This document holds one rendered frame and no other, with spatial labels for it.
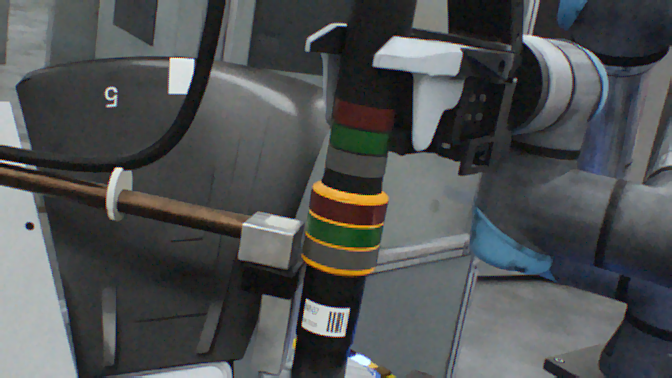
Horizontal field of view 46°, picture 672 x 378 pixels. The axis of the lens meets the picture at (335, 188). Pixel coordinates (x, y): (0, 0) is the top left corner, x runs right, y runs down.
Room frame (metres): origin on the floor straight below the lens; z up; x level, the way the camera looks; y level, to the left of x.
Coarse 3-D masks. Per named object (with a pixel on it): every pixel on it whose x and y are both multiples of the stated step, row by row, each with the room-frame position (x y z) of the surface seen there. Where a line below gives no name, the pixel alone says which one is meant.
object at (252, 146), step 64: (64, 64) 0.56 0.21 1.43; (128, 64) 0.56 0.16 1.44; (64, 128) 0.53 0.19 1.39; (128, 128) 0.53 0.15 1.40; (192, 128) 0.54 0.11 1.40; (256, 128) 0.54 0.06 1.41; (320, 128) 0.56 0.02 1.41; (192, 192) 0.50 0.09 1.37; (256, 192) 0.51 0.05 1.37; (64, 256) 0.48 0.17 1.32; (128, 256) 0.47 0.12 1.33; (192, 256) 0.47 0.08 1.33; (128, 320) 0.45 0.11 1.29; (192, 320) 0.45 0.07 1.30; (256, 320) 0.45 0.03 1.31
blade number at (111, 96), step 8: (120, 80) 0.55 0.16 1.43; (96, 88) 0.55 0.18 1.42; (104, 88) 0.55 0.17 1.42; (112, 88) 0.55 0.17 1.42; (120, 88) 0.55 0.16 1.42; (104, 96) 0.55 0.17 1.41; (112, 96) 0.55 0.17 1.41; (120, 96) 0.55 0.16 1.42; (104, 104) 0.54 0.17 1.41; (112, 104) 0.54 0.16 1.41; (120, 104) 0.54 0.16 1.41; (104, 112) 0.54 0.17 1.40; (112, 112) 0.54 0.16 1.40; (120, 112) 0.54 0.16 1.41
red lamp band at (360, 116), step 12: (336, 108) 0.42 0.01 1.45; (348, 108) 0.41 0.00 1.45; (360, 108) 0.41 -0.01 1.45; (372, 108) 0.41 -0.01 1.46; (396, 108) 0.42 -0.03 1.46; (336, 120) 0.42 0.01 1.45; (348, 120) 0.41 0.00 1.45; (360, 120) 0.41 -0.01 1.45; (372, 120) 0.41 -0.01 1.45; (384, 120) 0.41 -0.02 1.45
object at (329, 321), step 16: (320, 272) 0.41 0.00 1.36; (304, 288) 0.42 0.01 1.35; (320, 288) 0.41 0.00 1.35; (336, 288) 0.41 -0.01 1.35; (352, 288) 0.41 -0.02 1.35; (304, 304) 0.41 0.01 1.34; (320, 304) 0.41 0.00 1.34; (336, 304) 0.41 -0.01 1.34; (352, 304) 0.41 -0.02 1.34; (304, 320) 0.41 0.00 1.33; (320, 320) 0.41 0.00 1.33; (336, 320) 0.41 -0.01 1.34; (352, 320) 0.41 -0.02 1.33; (304, 336) 0.41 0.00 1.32; (320, 336) 0.41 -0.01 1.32; (336, 336) 0.41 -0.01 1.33; (352, 336) 0.42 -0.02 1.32; (304, 352) 0.41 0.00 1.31; (320, 352) 0.41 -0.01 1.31; (336, 352) 0.41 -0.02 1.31; (304, 368) 0.41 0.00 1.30; (320, 368) 0.41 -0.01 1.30; (336, 368) 0.41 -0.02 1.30
